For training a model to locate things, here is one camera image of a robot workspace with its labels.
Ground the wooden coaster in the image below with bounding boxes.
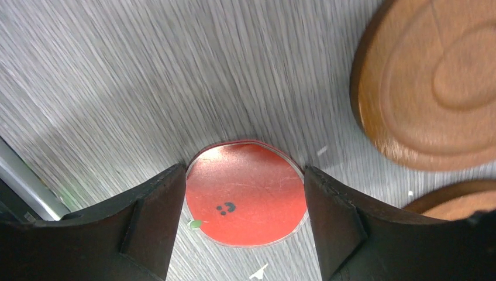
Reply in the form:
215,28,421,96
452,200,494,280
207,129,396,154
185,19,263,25
404,180,495,221
350,1,495,171

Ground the red coaster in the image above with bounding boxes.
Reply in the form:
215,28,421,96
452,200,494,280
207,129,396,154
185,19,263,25
185,140,308,248

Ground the aluminium front rail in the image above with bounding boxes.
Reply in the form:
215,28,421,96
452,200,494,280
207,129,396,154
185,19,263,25
1,139,70,221

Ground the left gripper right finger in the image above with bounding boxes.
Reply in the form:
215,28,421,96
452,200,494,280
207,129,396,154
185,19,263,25
304,166,495,280

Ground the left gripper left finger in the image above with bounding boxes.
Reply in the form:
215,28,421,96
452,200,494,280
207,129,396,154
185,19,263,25
1,164,185,280

